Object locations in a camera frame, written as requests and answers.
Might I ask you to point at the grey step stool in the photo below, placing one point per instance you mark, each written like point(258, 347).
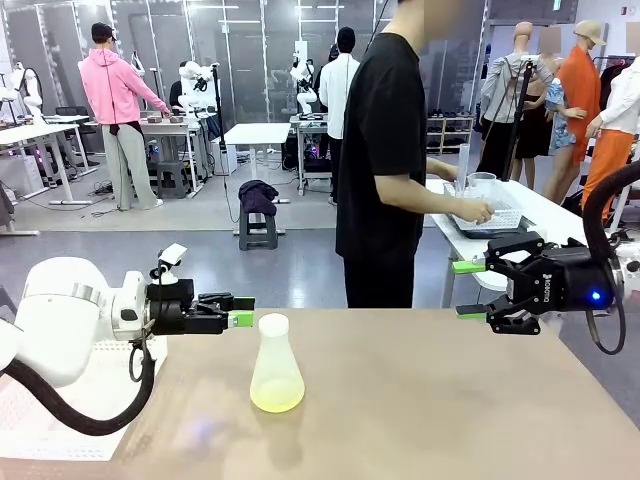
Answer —
point(175, 175)

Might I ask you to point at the clear plastic graduated cylinder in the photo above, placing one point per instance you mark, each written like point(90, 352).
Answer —
point(464, 165)

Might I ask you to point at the person in black T-shirt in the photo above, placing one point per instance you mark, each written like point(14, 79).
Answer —
point(380, 125)

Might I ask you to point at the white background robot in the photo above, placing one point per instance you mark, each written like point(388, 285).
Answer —
point(30, 87)

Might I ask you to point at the translucent white conical flask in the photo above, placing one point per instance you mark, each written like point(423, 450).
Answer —
point(277, 375)

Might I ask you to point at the black plastic tray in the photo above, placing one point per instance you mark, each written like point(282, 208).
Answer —
point(495, 233)

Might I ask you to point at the white robot with black joints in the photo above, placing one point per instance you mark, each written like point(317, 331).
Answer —
point(192, 82)

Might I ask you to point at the mannequin in blue floral dress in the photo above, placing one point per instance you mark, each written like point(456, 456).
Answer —
point(560, 120)

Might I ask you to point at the white perforated basket with sticker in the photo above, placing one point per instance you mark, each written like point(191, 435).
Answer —
point(507, 215)

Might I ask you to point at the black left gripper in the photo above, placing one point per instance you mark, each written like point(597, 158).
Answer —
point(175, 312)

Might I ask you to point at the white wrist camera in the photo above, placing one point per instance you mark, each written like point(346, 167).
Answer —
point(172, 254)

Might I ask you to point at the white desk with small items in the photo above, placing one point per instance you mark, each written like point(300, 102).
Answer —
point(155, 127)

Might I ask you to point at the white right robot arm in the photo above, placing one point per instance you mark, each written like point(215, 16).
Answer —
point(630, 270)

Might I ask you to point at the person's right hand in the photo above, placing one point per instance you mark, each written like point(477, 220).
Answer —
point(479, 213)

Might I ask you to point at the person's right forearm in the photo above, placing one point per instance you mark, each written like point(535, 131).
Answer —
point(430, 205)

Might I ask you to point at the dark purple cloth bundle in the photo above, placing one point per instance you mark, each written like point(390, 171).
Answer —
point(257, 195)

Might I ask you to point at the white lab desk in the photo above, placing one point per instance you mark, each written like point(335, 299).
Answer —
point(30, 132)

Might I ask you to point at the white perforated plastic basket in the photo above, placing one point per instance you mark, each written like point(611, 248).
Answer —
point(30, 430)

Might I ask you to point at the person in pink hoodie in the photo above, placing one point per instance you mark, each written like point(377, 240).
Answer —
point(107, 85)

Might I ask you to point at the seated person in black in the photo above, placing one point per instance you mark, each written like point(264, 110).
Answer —
point(176, 95)

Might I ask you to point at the mannequin in orange coat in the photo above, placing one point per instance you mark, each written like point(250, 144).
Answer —
point(582, 85)

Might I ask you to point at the mannequin in black dress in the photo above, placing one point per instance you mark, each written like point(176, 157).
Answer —
point(532, 130)

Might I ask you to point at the white computer tower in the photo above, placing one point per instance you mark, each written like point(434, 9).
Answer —
point(227, 157)

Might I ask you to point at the person's left forearm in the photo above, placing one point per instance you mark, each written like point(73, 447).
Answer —
point(440, 168)

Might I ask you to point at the mannequin in grey jacket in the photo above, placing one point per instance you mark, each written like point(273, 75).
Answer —
point(500, 90)

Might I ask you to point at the white side table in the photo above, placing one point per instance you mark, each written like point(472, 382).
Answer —
point(555, 215)

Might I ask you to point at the white empty desk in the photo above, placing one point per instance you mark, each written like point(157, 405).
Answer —
point(257, 135)

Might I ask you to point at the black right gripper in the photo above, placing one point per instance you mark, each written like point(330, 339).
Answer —
point(565, 280)

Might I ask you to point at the person in white shirt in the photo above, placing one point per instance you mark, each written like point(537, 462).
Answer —
point(337, 90)

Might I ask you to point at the black tripod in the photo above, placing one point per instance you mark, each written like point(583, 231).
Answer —
point(517, 120)

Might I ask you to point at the mannequin in white jacket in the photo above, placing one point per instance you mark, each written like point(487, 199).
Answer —
point(622, 100)

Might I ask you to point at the round white flask lid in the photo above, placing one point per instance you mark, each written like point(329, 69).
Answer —
point(273, 324)

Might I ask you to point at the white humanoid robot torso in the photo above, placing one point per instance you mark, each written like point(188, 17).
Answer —
point(302, 100)

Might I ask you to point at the white shoe rack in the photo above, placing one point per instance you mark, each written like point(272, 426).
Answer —
point(450, 145)

